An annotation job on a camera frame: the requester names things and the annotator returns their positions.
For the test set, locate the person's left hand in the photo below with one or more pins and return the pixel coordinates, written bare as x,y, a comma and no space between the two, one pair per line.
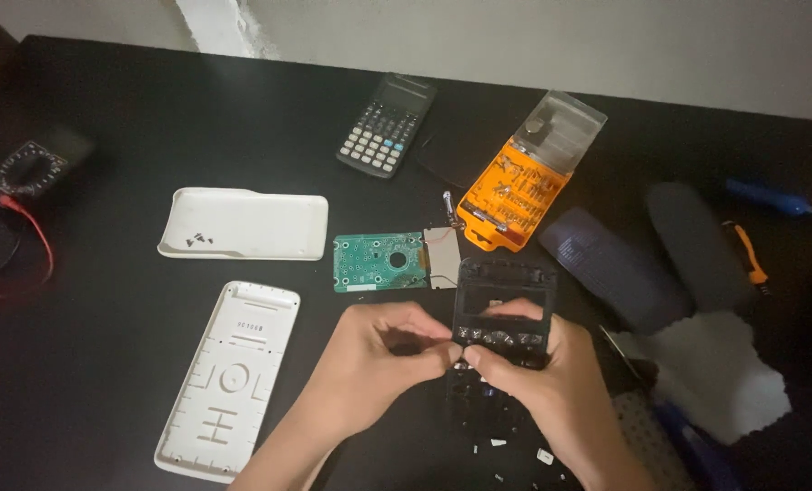
361,368

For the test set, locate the person's right hand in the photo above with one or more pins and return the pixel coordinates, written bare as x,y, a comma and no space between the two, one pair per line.
569,395

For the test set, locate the black calculator front frame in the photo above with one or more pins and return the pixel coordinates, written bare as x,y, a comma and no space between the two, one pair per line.
501,283

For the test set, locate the metal tweezers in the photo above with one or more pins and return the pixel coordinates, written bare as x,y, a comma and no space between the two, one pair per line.
617,351

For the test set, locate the scattered small white key pieces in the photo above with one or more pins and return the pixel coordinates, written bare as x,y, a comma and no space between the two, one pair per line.
544,456

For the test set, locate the grey perforated mat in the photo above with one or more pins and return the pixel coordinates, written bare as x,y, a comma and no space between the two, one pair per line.
641,436

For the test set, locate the green circuit board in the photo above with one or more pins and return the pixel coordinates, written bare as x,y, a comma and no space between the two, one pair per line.
368,262

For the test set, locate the white calculator back shell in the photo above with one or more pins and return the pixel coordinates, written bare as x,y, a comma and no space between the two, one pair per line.
232,382

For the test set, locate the grey calculator display module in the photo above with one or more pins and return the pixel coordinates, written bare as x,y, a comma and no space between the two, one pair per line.
442,256

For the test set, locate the white cleaning cloth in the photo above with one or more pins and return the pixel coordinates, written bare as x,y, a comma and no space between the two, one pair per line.
719,372

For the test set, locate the white calculator slide cover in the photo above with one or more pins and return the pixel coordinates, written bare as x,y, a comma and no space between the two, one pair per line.
255,221

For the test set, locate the silver cylindrical battery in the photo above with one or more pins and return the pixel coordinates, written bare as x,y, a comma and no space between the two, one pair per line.
449,206

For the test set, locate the black oblong case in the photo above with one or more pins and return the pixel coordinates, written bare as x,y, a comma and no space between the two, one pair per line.
696,242

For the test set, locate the pile of small black screws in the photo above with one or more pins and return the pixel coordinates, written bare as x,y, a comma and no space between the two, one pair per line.
200,239

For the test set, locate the orange screwdriver bit case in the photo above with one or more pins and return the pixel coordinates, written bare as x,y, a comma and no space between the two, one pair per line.
515,194

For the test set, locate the black calculator slide cover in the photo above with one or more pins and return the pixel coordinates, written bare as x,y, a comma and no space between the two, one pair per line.
450,160

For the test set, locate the orange and black screwdriver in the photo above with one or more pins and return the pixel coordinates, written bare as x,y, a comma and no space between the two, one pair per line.
747,252

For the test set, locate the black scientific calculator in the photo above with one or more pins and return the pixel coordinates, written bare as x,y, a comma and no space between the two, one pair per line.
385,129

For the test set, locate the black digital multimeter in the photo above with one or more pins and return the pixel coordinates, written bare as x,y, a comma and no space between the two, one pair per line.
27,167

